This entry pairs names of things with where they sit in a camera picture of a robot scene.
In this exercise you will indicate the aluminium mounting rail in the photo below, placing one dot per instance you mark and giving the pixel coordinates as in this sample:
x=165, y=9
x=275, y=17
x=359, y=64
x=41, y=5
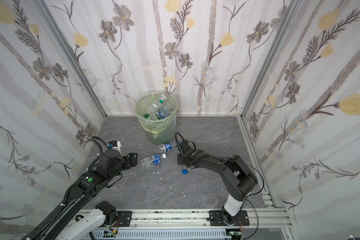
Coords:
x=197, y=219

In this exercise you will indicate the mesh waste bin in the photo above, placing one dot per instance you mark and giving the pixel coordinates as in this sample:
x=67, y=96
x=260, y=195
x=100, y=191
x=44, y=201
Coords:
x=165, y=137

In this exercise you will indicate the clear bottle blue cap pepsi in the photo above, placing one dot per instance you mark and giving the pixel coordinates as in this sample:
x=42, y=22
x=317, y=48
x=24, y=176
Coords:
x=167, y=147

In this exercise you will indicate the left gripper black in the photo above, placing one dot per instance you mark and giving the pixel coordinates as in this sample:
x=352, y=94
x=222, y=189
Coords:
x=129, y=160

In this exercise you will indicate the corner aluminium profile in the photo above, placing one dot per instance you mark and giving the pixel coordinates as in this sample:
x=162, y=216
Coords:
x=68, y=52
x=285, y=24

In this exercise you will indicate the left corner aluminium profile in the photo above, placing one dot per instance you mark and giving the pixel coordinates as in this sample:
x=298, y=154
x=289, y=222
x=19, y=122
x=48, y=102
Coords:
x=68, y=52

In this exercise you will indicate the green plastic bin liner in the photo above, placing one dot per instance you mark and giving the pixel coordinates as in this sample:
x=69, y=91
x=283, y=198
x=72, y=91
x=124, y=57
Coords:
x=154, y=124

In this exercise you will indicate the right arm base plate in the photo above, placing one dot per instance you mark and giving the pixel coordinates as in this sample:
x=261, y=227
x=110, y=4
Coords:
x=219, y=218

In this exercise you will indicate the clear bottle blue label bottom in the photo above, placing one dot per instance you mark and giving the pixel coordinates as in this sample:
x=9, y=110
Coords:
x=165, y=110

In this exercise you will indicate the white slotted cable duct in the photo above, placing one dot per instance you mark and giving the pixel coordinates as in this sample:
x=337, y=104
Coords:
x=165, y=234

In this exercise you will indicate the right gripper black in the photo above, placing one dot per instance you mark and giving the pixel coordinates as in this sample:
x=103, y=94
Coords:
x=185, y=152

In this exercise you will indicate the clear bottle blue label white cap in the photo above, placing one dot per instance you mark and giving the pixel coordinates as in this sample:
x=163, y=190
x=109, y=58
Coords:
x=153, y=160

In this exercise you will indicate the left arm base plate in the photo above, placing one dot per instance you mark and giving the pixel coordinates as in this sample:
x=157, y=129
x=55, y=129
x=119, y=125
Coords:
x=122, y=219

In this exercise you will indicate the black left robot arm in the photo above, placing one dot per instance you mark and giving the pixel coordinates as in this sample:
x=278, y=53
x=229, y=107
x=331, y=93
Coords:
x=77, y=195

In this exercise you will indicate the clear bottle green ring grey cap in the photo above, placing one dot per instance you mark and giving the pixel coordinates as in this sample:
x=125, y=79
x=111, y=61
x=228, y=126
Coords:
x=153, y=107

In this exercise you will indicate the right corner aluminium profile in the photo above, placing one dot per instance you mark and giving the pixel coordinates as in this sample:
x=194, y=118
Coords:
x=285, y=24

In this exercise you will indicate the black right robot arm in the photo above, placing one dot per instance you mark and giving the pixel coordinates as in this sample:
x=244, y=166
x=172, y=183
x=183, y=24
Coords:
x=236, y=175

